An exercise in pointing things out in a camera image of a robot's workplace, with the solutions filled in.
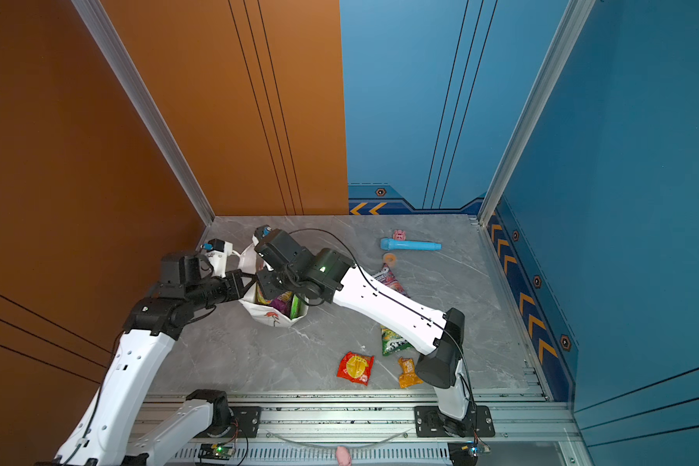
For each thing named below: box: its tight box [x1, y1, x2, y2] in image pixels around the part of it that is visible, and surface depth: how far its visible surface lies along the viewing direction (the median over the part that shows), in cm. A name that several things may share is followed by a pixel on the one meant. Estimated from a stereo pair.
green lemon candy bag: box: [380, 325, 415, 357], surface depth 86 cm
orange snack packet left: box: [398, 357, 424, 389], surface depth 82 cm
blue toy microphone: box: [380, 237, 443, 252], surface depth 111 cm
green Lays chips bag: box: [290, 294, 300, 320], surface depth 74 cm
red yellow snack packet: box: [335, 351, 375, 387], surface depth 82 cm
